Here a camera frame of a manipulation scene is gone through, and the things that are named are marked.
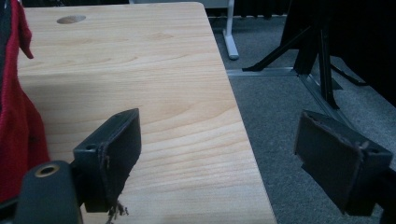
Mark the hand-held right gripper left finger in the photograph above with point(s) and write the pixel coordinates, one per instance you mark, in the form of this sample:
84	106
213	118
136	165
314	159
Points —
106	161

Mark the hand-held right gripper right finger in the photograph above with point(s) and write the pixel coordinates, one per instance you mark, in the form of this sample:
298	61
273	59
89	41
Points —
336	161

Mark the red knitted cloth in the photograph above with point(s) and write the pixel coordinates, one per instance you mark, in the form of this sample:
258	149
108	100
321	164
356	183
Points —
18	130

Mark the black metal stand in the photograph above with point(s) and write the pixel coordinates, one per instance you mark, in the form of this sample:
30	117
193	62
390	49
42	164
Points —
323	62

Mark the black curtain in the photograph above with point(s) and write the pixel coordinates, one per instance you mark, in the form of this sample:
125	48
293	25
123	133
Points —
367	37

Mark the dark cloth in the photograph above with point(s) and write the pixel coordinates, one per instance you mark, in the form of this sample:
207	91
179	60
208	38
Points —
4	37

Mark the grey metal floor rail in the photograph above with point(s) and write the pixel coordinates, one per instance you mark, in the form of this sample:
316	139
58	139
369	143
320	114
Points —
264	72

